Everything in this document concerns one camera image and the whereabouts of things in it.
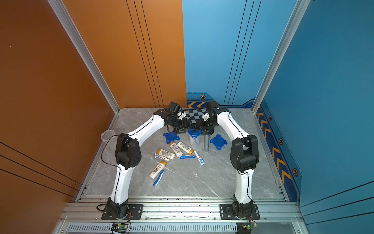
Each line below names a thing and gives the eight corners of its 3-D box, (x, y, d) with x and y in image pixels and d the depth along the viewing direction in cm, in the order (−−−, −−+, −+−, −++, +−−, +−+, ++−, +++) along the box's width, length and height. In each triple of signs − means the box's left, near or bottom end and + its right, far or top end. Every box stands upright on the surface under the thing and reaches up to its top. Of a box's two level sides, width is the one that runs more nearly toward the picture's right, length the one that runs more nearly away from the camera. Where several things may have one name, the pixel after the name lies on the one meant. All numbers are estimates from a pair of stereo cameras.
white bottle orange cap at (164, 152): (157, 153, 96) (156, 152, 94) (159, 149, 98) (158, 147, 96) (173, 159, 93) (172, 158, 92) (175, 154, 96) (175, 153, 94)
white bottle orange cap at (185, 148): (176, 145, 100) (176, 143, 98) (179, 142, 102) (179, 140, 100) (191, 155, 95) (191, 154, 93) (194, 152, 97) (194, 150, 95)
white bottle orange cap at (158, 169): (149, 176, 87) (148, 175, 85) (163, 161, 93) (162, 159, 91) (153, 180, 85) (153, 178, 84) (167, 164, 92) (166, 162, 90)
